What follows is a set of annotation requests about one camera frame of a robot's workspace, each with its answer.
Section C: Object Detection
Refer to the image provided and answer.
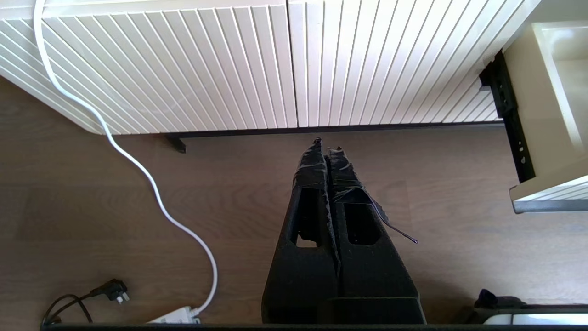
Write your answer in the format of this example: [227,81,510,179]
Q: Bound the dark cabinet handle bar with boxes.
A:
[513,198,588,215]

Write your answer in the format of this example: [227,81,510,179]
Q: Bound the thick white power cable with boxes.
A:
[34,0,219,318]

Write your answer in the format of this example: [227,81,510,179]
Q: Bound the cream tv cabinet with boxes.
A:
[0,0,588,137]

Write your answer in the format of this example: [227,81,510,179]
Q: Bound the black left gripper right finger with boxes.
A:
[325,146,427,325]

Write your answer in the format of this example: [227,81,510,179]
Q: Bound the white power strip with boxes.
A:
[147,306,202,325]

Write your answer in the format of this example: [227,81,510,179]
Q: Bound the black drawer slide rail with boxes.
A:
[479,49,537,184]

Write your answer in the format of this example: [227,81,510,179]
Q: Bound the grey black robot base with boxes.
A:
[459,289,588,325]

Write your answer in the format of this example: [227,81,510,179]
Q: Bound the black plug with cable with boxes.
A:
[41,278,131,328]

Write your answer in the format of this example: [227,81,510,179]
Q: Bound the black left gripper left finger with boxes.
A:
[261,137,340,325]

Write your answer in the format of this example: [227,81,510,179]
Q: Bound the cream ribbed rounded front panel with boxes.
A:
[0,4,299,135]

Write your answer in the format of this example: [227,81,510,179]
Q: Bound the cream ribbed drawer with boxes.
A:
[502,20,588,203]

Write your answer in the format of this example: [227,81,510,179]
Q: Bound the cream ribbed flat front panel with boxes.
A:
[288,0,543,128]

